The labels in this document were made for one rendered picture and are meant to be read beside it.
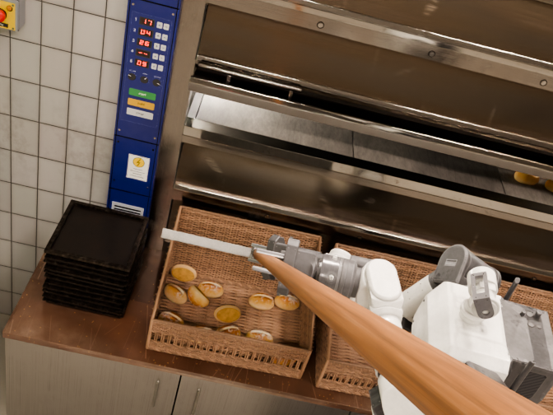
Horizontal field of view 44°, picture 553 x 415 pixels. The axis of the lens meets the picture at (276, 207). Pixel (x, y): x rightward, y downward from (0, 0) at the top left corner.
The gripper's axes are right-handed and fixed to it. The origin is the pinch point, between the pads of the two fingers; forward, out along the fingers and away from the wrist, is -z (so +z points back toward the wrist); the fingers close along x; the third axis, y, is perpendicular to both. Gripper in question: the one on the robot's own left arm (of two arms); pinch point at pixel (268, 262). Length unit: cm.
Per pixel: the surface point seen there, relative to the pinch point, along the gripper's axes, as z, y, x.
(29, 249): -104, 128, 21
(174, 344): -30, 88, 37
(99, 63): -73, 74, -48
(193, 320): -28, 103, 30
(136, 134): -60, 87, -30
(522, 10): 54, 61, -89
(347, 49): 5, 70, -69
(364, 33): 9, 65, -73
